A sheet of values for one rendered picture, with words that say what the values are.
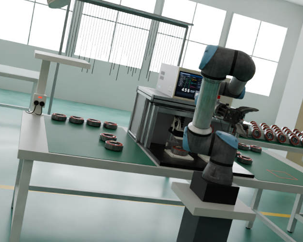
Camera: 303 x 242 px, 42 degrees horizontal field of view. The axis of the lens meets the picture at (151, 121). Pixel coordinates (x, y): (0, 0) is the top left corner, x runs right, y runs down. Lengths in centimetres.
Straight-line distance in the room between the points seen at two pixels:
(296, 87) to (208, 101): 486
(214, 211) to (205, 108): 47
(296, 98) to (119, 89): 407
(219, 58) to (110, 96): 734
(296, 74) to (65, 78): 471
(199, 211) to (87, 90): 722
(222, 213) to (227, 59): 69
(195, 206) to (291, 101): 494
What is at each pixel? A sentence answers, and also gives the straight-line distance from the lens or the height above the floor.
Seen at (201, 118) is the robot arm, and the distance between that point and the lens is 185.
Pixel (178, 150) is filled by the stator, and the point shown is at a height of 82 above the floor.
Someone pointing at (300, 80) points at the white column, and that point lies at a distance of 657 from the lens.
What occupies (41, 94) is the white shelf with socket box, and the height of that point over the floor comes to 91.
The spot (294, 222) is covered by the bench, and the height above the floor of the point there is 11.
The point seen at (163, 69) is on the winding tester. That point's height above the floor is 127.
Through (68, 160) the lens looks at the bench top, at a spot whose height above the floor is 72.
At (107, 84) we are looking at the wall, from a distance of 893.
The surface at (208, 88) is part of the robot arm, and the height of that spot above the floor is 127.
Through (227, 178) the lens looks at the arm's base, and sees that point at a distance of 194.
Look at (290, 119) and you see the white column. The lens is 657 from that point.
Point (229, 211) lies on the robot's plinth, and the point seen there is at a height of 74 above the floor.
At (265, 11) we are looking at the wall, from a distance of 1024.
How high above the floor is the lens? 136
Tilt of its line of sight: 9 degrees down
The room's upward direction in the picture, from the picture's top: 13 degrees clockwise
